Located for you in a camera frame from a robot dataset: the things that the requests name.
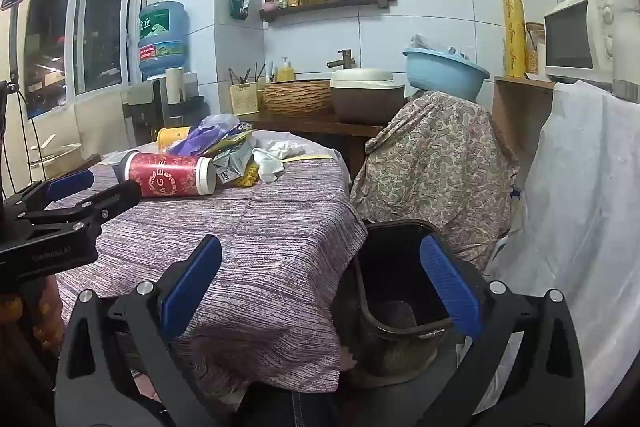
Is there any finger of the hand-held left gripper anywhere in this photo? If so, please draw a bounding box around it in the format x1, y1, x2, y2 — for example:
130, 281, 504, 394
0, 169, 96, 214
30, 180, 143, 233

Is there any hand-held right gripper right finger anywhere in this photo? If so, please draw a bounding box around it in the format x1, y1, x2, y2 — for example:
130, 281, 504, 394
419, 234, 586, 427

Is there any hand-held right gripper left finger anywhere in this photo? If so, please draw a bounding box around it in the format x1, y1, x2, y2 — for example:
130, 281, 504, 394
55, 234, 223, 427

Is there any red canister with white lid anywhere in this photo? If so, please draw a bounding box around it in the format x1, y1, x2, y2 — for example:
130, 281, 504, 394
120, 150, 217, 198

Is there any dark brown trash bin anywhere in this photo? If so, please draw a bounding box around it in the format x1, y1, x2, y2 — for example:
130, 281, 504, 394
352, 219, 468, 378

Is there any yellow can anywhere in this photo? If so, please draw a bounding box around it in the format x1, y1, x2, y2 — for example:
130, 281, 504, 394
156, 127, 193, 152

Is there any purple plastic bag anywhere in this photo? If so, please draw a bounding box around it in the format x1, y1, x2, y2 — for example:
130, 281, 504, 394
170, 114, 241, 156

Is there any yellow foam net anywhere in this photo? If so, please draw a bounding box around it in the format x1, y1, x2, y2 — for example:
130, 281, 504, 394
234, 164, 262, 188

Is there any silver green packet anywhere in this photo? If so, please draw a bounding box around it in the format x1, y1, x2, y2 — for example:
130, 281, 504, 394
212, 130, 257, 186

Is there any white tissue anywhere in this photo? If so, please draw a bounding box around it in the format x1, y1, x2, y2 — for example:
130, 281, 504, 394
265, 139, 305, 160
251, 148, 286, 184

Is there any person's left hand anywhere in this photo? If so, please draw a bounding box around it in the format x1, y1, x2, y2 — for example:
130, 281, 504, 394
0, 279, 66, 353

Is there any purple striped tablecloth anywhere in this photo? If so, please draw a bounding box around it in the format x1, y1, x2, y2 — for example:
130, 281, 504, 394
47, 154, 368, 393

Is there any water dispenser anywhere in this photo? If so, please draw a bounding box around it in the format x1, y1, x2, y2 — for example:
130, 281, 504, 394
122, 74, 198, 142

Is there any floral cloth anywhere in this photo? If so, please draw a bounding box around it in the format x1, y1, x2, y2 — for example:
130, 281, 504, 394
350, 91, 521, 273

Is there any white hanging cloth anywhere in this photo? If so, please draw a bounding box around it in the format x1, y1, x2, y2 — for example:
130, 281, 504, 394
487, 79, 640, 427

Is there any sliding window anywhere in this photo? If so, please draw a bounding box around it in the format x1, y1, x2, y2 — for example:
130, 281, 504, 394
22, 0, 151, 118

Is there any beige utensil holder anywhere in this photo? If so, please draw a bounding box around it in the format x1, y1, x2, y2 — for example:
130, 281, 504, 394
228, 64, 266, 116

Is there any blue water jug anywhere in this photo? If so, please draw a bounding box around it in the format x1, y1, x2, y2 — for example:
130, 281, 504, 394
138, 2, 190, 78

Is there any person's denim leg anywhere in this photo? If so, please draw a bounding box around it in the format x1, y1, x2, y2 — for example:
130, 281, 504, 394
280, 389, 361, 427

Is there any wooden cabinet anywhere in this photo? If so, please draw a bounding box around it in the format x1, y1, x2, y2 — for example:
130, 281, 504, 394
492, 76, 556, 188

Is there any pale cloth with yellow trim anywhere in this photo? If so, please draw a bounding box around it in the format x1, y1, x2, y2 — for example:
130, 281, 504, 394
250, 129, 346, 165

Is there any brown basin with white rim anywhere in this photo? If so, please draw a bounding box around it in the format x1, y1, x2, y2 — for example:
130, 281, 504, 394
330, 68, 406, 124

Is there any wicker basket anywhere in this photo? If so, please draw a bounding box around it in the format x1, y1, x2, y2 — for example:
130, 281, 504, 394
260, 79, 335, 116

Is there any dark wooden counter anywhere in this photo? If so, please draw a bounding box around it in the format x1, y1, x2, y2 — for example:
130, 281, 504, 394
240, 109, 386, 180

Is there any light blue plastic basin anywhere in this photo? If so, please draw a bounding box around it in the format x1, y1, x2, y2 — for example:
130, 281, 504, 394
402, 47, 491, 100

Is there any crumpled clear plastic bag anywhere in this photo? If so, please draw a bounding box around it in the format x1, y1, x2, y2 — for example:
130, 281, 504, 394
410, 34, 471, 60

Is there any jar with wooden lid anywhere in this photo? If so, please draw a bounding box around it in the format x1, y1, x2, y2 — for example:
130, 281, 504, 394
525, 22, 546, 75

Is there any bronze faucet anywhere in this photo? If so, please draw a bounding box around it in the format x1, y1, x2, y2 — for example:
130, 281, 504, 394
327, 49, 360, 70

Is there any yellow wrap roll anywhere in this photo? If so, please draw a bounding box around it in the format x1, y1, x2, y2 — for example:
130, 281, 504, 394
502, 0, 528, 78

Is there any white microwave oven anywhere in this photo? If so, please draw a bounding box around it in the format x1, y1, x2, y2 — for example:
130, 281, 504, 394
544, 0, 616, 82

